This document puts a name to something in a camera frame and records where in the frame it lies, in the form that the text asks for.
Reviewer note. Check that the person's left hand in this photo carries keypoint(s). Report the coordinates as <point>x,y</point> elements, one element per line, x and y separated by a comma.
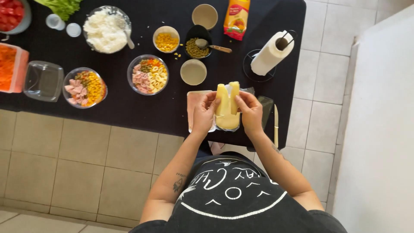
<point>202,116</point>

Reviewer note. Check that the person's right hand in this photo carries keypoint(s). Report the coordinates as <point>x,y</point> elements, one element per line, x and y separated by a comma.
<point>252,115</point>

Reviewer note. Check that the yellow cheese slice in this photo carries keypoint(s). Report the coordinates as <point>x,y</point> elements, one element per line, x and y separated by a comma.
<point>222,97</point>
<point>234,93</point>

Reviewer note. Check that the pink ham slices tray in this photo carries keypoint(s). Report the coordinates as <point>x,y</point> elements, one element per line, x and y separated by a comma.
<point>194,100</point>

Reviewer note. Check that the stack of yellow cheese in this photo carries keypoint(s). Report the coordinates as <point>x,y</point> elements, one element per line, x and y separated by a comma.
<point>228,122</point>

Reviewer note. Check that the empty beige bowl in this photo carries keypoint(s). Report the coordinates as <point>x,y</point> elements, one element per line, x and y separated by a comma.
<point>204,16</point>
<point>193,72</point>

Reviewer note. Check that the black tablecloth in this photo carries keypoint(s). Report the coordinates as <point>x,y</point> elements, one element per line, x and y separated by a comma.
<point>142,110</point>

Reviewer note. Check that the white paper towel roll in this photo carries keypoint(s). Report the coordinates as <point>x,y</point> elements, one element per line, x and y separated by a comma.
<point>268,56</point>

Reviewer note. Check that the scattered corn kernels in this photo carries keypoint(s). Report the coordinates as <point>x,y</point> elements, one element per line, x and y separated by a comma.
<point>177,55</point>

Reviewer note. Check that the glass salad bowl with pasta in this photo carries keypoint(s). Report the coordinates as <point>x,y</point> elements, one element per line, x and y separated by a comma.
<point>148,76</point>

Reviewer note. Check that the black bowl with peas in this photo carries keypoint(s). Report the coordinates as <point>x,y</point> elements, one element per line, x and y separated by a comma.
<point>194,48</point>

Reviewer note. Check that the beige bowl with corn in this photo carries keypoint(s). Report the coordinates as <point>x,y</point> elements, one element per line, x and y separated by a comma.
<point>166,40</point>

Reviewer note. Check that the black printed shirt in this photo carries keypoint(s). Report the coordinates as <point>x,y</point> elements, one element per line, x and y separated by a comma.
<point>239,200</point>

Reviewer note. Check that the orange food packet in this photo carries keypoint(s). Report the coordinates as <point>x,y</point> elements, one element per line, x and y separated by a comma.
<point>236,19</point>

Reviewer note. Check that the glass salad bowl with corn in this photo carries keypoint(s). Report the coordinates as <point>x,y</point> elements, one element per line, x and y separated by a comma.
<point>84,88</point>

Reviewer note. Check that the glass bowl with rice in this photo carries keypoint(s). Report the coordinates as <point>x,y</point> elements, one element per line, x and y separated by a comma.
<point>103,32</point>

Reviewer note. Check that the round white lid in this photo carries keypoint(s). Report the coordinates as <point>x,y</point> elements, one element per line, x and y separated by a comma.
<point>73,29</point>

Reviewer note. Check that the empty clear plastic container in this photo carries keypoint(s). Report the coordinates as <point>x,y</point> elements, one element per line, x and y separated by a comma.
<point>43,81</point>

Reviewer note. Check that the small clear plastic cup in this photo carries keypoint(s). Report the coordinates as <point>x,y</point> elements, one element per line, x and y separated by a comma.
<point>54,21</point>

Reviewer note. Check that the green lettuce leaves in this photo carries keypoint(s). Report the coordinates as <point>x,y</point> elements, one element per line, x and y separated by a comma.
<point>61,7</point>

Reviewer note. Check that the container of grated carrot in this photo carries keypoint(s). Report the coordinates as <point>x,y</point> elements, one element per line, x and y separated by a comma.
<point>9,68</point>

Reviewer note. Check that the bowl of chopped tomato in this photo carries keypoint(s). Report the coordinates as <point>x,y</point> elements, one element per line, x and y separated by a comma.
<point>13,14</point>

